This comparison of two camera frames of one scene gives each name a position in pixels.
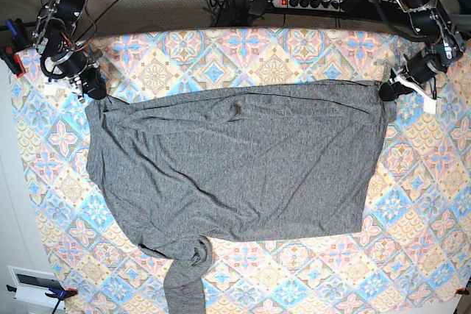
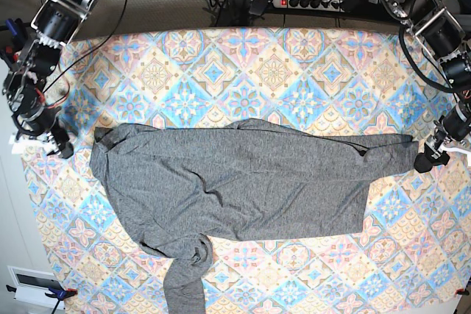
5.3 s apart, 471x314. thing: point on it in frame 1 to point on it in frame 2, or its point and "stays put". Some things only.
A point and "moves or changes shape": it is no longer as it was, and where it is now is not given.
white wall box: (32, 286) stays put
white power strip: (330, 4) stays put
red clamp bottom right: (461, 291) stays put
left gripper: (70, 62) to (41, 121)
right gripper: (420, 68) to (445, 131)
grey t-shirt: (236, 162) moves or changes shape
